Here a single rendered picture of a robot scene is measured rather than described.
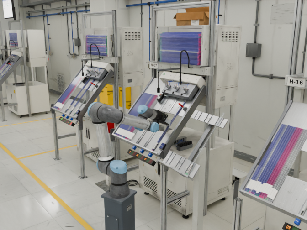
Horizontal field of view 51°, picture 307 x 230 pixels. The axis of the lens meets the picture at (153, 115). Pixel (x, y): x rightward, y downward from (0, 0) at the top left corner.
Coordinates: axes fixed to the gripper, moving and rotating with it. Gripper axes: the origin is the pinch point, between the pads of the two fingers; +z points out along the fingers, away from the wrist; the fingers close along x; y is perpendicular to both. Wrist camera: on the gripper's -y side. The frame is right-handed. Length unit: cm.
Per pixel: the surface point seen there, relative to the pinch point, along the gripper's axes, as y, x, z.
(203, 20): 106, 23, 11
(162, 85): 37, 40, 10
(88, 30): 85, 194, -10
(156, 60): 56, 47, -2
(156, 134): -10.7, 7.4, -2.3
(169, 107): 15.9, 12.6, 4.8
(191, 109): 19.6, -10.1, 6.5
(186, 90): 33.8, -1.1, 2.1
